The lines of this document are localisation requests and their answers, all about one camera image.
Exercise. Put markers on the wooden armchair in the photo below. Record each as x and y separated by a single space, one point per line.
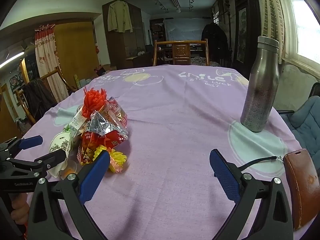
53 73

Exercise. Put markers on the blue cushioned chair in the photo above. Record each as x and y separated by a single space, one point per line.
305 120

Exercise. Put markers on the yellow yarn pom-pom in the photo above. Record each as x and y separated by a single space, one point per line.
117 158

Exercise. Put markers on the dark coat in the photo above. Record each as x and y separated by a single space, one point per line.
38 97

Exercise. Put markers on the red floral curtain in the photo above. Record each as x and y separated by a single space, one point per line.
46 55

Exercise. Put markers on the dark wooden wardrobe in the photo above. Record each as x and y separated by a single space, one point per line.
127 47

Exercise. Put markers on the stainless steel bottle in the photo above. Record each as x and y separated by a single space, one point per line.
260 92

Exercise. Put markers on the light wooden closet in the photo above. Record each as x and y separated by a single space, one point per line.
75 55

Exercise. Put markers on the purple printed tablecloth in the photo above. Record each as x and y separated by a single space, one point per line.
175 130

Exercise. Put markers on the cream window curtain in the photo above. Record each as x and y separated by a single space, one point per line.
273 17

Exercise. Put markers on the brown leather case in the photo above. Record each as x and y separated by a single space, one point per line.
302 187

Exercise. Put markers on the white labelled packet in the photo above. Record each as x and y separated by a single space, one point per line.
76 122

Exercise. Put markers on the beige jacket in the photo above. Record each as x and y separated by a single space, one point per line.
120 16

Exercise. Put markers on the black coat on rack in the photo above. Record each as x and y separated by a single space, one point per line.
215 42

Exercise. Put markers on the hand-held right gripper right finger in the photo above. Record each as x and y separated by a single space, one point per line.
223 172

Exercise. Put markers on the fluorescent tube light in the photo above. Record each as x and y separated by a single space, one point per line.
11 60

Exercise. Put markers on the red yarn pom-pom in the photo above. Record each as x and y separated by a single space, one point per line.
93 102

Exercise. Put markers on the printed paper cup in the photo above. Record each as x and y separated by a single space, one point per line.
60 141

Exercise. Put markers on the red snack wrapper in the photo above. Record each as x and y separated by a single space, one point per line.
110 140

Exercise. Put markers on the silver foil wrapper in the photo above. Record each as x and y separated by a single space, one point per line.
100 126

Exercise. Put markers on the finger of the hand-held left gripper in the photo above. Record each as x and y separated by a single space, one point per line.
53 158
30 141

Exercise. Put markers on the person's left hand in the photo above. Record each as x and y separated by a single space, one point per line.
21 208

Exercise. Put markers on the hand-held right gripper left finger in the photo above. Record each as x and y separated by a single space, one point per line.
95 177

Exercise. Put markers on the carved wooden chair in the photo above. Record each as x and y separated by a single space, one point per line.
180 51

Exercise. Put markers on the dark framed panel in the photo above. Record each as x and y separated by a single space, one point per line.
246 30

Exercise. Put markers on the ceiling light fixture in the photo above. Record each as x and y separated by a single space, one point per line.
175 2

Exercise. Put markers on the white covered board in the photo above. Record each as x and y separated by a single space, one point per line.
185 28

